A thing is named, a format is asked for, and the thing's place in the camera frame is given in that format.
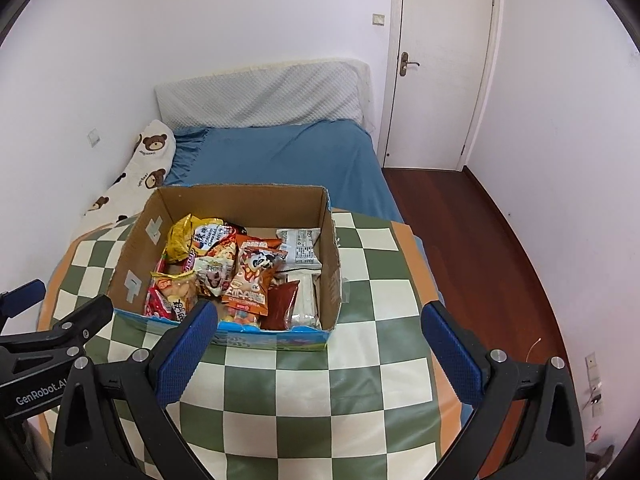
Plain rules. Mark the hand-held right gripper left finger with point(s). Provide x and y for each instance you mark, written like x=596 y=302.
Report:
x=187 y=345

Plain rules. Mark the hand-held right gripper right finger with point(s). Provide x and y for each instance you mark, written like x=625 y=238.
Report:
x=450 y=350

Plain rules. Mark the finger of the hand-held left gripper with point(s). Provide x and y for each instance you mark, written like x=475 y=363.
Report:
x=75 y=322
x=25 y=297

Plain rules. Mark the red yellow snack packet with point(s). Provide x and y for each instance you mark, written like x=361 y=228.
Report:
x=157 y=305

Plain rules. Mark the yellow fish ball snack packet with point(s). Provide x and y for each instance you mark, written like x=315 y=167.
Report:
x=177 y=292

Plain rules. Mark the yellow crinkled snack packet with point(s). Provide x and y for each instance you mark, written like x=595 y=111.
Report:
x=187 y=237

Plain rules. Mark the cardboard box with blue-green print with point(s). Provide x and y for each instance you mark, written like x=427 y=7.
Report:
x=310 y=310

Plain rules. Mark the colourful candy packet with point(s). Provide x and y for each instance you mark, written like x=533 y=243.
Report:
x=240 y=317

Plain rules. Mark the white cartoon face snack packet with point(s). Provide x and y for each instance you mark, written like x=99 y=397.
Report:
x=212 y=275

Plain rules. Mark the orange cartoon panda snack packet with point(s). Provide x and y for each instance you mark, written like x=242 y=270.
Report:
x=252 y=275

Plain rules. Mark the dark red sauce packet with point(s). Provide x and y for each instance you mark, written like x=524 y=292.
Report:
x=281 y=305

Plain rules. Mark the long white snack packet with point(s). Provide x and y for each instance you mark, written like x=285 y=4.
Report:
x=306 y=297

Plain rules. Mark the green white checkered blanket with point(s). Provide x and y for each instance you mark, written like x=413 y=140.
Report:
x=310 y=400

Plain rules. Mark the white packet with black print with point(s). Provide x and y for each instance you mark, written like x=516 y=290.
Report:
x=299 y=247

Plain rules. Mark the bear print pillow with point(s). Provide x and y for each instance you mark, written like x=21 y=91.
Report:
x=145 y=170

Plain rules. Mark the bed with blue sheet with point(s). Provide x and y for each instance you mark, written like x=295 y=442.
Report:
x=290 y=160

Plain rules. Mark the white dotted headboard cushion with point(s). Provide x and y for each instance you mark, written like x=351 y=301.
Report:
x=260 y=92

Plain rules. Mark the white door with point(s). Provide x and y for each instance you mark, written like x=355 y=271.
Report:
x=440 y=70

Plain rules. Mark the white wall socket strip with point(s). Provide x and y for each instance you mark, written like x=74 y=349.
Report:
x=595 y=385

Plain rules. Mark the white wall switch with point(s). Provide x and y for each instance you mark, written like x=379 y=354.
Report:
x=94 y=138

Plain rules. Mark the white light switch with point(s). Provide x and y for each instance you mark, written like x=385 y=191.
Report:
x=378 y=18

